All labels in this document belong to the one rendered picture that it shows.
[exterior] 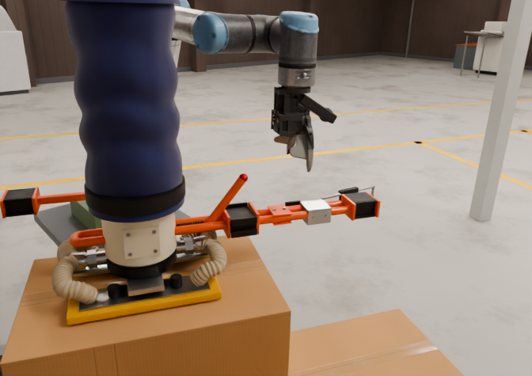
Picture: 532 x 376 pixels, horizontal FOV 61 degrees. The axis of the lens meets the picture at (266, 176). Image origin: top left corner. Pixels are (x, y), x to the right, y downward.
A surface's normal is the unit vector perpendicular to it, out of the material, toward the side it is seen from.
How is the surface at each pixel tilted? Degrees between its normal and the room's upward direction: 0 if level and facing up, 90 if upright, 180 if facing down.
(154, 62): 78
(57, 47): 90
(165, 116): 70
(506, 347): 0
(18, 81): 90
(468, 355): 0
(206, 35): 89
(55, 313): 0
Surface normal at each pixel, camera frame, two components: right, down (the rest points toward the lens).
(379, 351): 0.02, -0.94
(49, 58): 0.67, 0.27
